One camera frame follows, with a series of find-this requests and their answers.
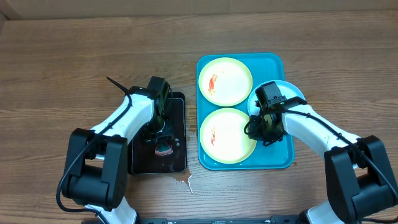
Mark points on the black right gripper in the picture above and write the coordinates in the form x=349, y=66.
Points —
x=259, y=135

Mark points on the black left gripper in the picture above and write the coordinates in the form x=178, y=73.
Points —
x=149, y=138

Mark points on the teal orange sponge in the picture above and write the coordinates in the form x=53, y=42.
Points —
x=163, y=149

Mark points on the light blue plate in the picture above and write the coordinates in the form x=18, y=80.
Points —
x=287, y=89

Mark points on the yellow plate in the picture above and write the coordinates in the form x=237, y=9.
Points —
x=225, y=81
x=222, y=136

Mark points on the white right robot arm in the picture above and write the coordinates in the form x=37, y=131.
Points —
x=359, y=178

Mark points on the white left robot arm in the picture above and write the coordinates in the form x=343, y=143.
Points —
x=95, y=175

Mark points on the black water tray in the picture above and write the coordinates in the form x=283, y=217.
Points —
x=142, y=159

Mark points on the teal plastic serving tray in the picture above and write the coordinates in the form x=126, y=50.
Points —
x=263, y=67

